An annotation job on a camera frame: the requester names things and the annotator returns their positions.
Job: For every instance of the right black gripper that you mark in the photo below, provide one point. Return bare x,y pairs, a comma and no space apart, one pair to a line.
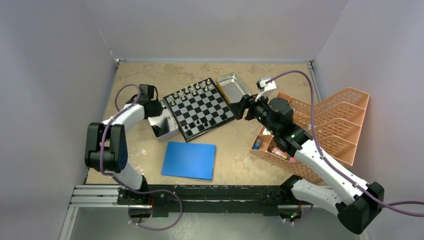
239,108

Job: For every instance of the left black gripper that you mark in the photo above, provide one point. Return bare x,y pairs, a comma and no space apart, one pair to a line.
157,106

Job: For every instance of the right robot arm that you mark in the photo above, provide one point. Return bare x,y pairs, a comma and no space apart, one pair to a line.
354,201

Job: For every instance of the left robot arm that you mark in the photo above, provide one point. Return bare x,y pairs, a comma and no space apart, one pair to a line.
106,149

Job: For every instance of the pile of black chess pieces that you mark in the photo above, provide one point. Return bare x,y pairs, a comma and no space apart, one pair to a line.
161,128

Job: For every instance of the white chess piece row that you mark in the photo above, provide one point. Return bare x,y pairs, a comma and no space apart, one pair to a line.
201,91

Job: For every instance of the gold rectangular metal tin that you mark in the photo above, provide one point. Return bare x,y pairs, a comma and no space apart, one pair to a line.
232,87

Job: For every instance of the black and silver chessboard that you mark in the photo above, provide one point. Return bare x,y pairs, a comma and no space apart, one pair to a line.
199,112

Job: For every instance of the blue capped small bottle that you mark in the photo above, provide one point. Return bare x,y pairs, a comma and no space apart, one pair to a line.
257,144

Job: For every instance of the blue folder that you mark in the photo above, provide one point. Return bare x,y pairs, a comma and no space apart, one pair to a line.
189,160

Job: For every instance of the orange plastic tiered organizer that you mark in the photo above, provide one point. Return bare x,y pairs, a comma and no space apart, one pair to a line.
338,123

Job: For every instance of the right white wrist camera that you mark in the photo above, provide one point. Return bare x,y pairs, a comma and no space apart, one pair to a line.
265,87

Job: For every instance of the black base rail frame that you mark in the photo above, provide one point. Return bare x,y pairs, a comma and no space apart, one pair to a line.
164,199

